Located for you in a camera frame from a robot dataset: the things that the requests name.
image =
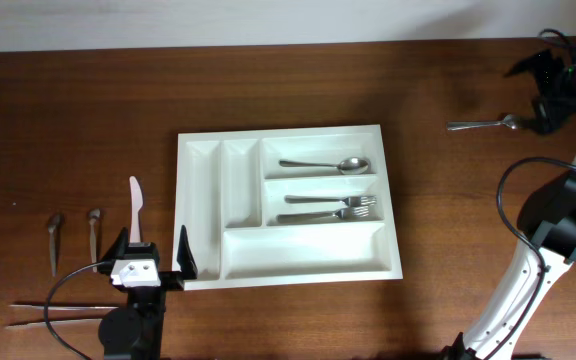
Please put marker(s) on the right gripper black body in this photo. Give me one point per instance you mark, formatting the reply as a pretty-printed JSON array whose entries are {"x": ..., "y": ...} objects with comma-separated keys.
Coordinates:
[{"x": 572, "y": 85}]

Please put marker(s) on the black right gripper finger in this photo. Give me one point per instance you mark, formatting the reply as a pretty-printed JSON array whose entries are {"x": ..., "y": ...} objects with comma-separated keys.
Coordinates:
[
  {"x": 542, "y": 65},
  {"x": 550, "y": 114}
]

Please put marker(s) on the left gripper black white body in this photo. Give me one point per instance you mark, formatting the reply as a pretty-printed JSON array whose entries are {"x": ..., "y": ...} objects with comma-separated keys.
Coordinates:
[{"x": 170, "y": 281}]

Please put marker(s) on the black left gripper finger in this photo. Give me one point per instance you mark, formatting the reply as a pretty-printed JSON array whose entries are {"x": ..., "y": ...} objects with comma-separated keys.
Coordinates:
[
  {"x": 185, "y": 258},
  {"x": 115, "y": 252}
]

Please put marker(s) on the metal spoon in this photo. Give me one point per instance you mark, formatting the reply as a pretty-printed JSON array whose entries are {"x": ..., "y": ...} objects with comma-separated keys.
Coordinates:
[
  {"x": 483, "y": 123},
  {"x": 348, "y": 166}
]

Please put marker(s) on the metal fork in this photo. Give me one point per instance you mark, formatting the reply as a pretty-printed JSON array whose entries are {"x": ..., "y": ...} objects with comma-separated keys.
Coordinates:
[
  {"x": 344, "y": 214},
  {"x": 349, "y": 201}
]

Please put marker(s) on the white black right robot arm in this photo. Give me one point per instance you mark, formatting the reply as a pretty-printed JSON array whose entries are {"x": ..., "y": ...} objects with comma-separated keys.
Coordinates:
[{"x": 546, "y": 225}]

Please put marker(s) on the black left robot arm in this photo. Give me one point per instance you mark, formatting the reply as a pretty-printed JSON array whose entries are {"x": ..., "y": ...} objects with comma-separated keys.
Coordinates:
[{"x": 134, "y": 331}]

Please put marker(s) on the small metal teaspoon right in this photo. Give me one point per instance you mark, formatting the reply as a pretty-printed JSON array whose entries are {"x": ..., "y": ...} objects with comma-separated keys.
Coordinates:
[{"x": 93, "y": 216}]

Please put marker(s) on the small metal teaspoon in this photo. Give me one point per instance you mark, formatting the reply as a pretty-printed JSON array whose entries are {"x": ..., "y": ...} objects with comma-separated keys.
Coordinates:
[
  {"x": 53, "y": 226},
  {"x": 93, "y": 216}
]

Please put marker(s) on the pink plastic knife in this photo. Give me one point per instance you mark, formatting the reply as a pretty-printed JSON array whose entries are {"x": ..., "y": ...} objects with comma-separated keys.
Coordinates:
[{"x": 136, "y": 206}]

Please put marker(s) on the small metal teaspoon left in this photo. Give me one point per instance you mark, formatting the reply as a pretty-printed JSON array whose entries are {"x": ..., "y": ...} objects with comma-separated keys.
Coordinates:
[{"x": 53, "y": 226}]

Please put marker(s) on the upper metal chopstick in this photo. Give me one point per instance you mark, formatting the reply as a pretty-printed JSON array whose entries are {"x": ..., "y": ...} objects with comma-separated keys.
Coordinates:
[{"x": 63, "y": 307}]

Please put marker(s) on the white cutlery tray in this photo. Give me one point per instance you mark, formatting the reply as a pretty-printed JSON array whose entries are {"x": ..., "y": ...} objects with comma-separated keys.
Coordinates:
[{"x": 230, "y": 188}]

